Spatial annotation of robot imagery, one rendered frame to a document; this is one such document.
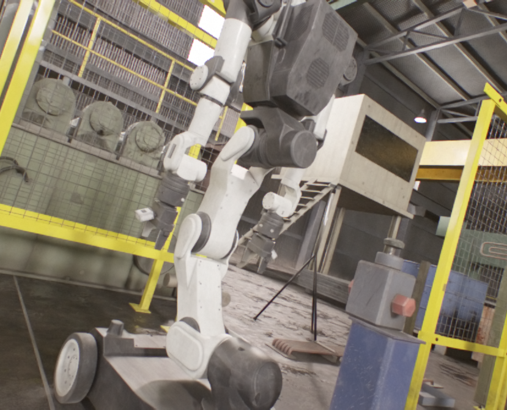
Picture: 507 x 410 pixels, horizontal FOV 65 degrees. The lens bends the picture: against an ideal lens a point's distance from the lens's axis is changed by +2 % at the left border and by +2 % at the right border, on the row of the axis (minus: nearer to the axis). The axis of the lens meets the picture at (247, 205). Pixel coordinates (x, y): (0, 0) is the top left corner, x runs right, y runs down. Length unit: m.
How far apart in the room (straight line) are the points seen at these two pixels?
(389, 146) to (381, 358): 10.73
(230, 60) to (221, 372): 0.87
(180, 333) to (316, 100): 0.83
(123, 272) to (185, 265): 1.83
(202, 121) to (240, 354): 0.66
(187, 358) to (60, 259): 1.91
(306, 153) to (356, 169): 9.35
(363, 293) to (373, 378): 0.17
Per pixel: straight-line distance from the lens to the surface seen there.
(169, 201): 1.18
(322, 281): 7.09
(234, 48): 1.23
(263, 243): 1.46
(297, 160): 1.15
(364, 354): 0.93
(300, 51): 1.23
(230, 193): 1.30
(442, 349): 5.64
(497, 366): 3.40
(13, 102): 1.99
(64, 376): 1.49
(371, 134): 10.92
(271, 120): 1.23
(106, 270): 3.07
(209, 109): 1.19
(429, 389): 3.23
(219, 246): 1.33
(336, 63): 1.33
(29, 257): 2.96
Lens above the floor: 0.64
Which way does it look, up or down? 5 degrees up
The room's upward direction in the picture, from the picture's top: 17 degrees clockwise
